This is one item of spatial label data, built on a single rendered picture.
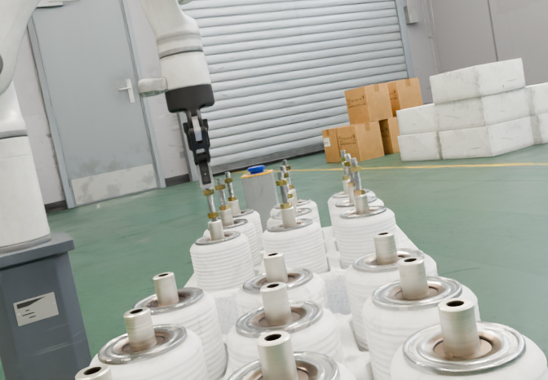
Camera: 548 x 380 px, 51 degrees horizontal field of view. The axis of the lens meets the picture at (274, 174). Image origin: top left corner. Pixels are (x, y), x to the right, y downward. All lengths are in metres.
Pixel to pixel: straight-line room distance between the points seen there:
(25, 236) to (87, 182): 5.02
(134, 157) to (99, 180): 0.42
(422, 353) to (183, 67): 0.62
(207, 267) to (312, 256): 0.16
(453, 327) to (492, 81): 3.27
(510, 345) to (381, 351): 0.13
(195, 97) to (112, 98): 5.18
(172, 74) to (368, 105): 3.95
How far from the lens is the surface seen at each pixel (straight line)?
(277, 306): 0.48
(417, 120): 3.98
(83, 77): 6.05
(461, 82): 3.62
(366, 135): 4.74
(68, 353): 0.98
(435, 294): 0.50
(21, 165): 0.96
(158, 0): 0.90
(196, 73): 0.89
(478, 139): 3.60
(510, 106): 3.73
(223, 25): 6.50
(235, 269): 0.90
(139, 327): 0.50
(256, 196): 1.29
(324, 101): 6.89
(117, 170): 6.01
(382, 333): 0.48
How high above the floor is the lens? 0.41
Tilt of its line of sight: 5 degrees down
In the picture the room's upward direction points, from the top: 11 degrees counter-clockwise
